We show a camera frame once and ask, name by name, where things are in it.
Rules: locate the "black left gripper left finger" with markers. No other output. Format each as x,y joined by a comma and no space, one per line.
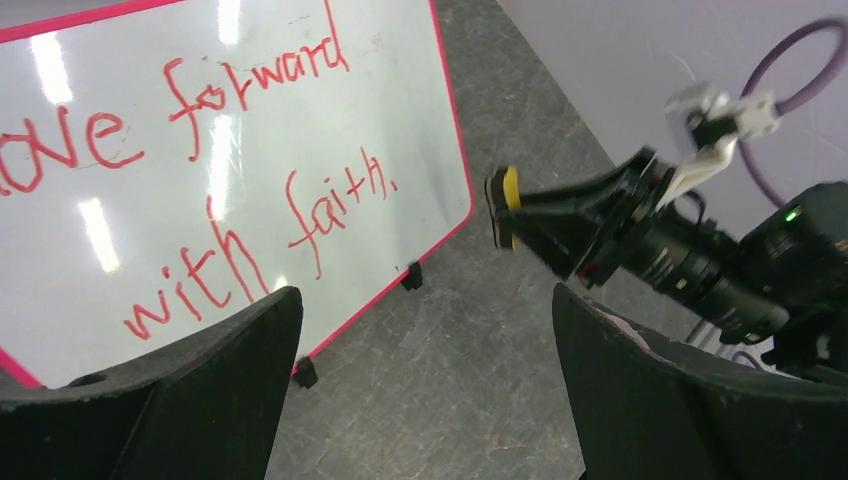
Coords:
204,407

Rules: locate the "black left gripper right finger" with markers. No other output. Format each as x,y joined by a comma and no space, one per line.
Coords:
649,407

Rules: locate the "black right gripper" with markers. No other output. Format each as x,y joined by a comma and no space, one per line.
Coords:
789,269

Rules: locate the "yellow round eraser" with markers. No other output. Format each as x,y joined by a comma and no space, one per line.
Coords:
502,194

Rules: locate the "pink framed whiteboard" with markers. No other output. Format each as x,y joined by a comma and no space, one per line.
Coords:
165,164

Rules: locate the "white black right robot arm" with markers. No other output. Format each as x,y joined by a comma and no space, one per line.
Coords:
815,349

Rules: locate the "black whiteboard foot clip left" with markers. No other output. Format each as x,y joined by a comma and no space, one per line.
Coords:
304,373

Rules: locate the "black whiteboard foot clip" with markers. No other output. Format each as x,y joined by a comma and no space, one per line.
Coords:
413,280
304,373

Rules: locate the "black whiteboard foot clip right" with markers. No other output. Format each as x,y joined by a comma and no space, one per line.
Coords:
413,280

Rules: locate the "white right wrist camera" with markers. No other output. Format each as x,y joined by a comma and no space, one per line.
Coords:
706,125

